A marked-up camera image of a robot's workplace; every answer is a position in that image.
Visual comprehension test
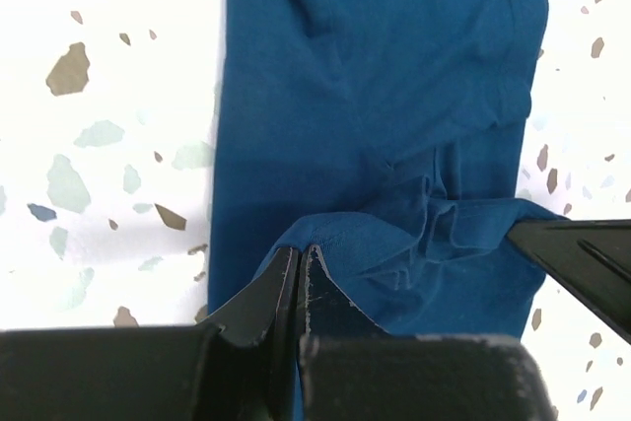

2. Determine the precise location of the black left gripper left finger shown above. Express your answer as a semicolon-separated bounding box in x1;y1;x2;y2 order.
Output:
1;247;300;420

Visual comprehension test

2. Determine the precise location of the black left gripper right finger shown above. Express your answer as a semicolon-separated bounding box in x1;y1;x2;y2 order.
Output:
298;246;555;421

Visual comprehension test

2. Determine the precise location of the blue printed t-shirt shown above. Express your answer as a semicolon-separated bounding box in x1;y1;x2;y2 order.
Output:
208;0;550;337

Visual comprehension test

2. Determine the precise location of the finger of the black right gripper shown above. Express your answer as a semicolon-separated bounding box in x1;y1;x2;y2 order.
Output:
508;220;631;341

